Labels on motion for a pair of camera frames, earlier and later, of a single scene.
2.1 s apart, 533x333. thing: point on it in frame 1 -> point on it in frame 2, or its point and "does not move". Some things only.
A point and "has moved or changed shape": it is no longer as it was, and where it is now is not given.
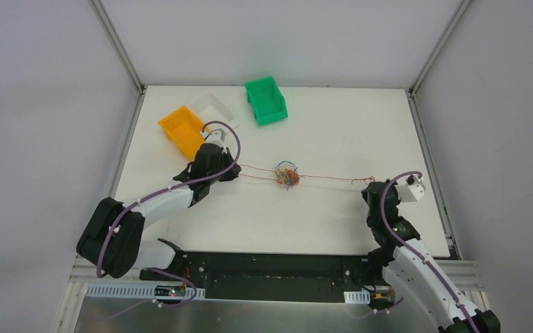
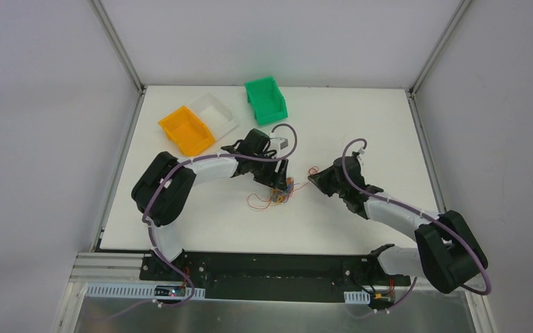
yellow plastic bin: [183, 129] does not move
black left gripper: [223, 165] -> [277, 177]
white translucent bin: [209, 107] does not move
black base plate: [275, 277] does not move
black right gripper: [373, 192] -> [330, 180]
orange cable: [288, 176] has moved or changed shape
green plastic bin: [266, 100] does not move
